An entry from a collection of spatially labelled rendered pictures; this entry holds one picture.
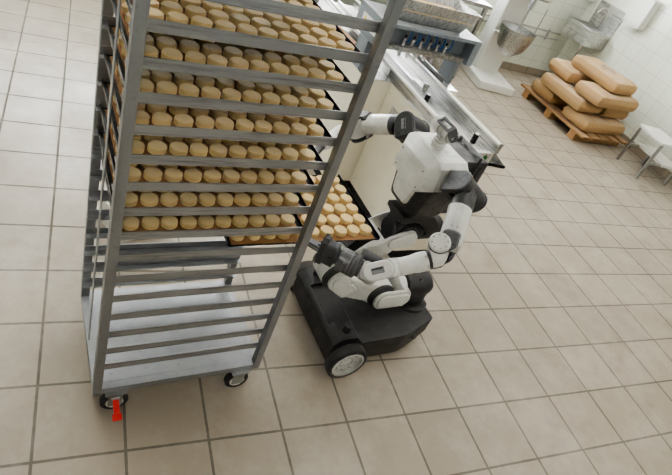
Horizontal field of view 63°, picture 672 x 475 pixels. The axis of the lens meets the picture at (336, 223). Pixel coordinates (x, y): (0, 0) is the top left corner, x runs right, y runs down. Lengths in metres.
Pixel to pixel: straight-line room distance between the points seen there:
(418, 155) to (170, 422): 1.41
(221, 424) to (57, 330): 0.78
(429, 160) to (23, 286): 1.80
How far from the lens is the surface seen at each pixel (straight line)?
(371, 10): 3.36
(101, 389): 2.21
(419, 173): 2.14
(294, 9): 1.40
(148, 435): 2.29
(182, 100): 1.43
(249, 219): 1.83
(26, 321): 2.59
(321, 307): 2.60
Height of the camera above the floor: 2.00
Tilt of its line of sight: 35 degrees down
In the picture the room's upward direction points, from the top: 23 degrees clockwise
